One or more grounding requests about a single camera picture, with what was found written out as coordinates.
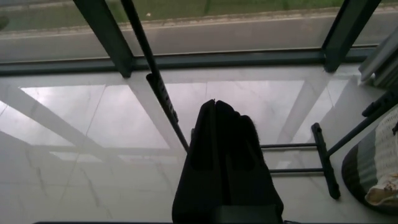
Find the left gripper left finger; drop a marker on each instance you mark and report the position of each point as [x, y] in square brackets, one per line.
[186, 186]

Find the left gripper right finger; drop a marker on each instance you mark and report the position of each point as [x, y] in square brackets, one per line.
[248, 193]

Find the black garment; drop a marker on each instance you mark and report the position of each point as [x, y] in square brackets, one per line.
[251, 133]

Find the white laundry basket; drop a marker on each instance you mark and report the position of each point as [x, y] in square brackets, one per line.
[360, 168]

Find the black clothes rack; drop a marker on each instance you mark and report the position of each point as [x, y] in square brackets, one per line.
[155, 74]

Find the window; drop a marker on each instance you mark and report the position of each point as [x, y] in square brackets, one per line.
[199, 59]

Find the cream printed garment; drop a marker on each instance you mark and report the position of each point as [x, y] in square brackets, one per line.
[384, 190]

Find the beige curtain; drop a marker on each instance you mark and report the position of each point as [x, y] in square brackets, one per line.
[381, 59]

